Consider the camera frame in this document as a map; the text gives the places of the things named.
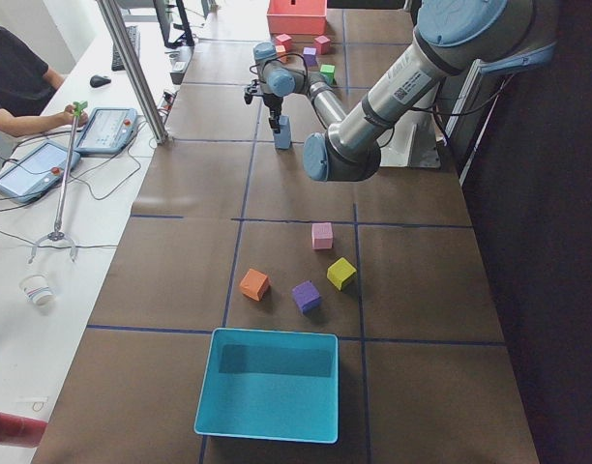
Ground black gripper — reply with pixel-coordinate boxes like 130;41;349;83
262;93;283;133

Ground light blue foam block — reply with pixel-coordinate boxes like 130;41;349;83
273;130;291;150
277;114;291;138

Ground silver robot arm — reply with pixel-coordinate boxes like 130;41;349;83
244;1;560;182

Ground person's hand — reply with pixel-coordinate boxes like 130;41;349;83
62;105;89;127

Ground orange foam block right side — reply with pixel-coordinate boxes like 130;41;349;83
275;44;288;64

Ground purple foam block right side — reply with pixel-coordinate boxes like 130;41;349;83
302;46;317;68

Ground purple foam block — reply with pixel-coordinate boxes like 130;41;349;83
302;46;317;68
291;280;321;313

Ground green foam block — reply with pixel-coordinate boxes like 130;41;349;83
319;64;336;85

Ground red foam block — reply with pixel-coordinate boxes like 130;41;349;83
275;34;292;51

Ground dark pink foam block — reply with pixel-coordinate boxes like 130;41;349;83
313;35;332;55

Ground black monitor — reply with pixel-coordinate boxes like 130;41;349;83
153;0;194;49

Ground light pink foam block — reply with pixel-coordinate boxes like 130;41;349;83
311;222;334;250

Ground black keyboard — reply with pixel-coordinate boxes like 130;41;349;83
110;24;141;73

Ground teach pendant far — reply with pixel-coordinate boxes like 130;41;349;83
74;107;137;157

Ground teach pendant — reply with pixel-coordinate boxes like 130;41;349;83
74;107;137;157
0;141;81;204

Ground yellow foam block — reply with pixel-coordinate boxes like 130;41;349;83
326;257;357;291

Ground black computer mouse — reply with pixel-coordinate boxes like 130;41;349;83
89;74;111;88

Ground purple foam block left side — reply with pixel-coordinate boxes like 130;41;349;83
291;280;321;313

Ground teach pendant near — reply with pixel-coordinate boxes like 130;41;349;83
0;141;81;204

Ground person in black shirt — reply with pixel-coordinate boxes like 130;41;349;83
0;26;74;138

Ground teal plastic bin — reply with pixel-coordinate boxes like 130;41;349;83
193;328;340;444

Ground paper cup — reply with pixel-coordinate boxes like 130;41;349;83
19;274;54;306

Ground red bottle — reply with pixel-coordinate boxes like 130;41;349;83
0;412;47;448

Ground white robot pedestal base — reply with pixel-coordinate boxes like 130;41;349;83
378;111;441;169

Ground aluminium frame post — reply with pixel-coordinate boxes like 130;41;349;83
97;0;168;145

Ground green handled reacher grabber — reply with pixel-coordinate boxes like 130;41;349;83
28;101;88;264

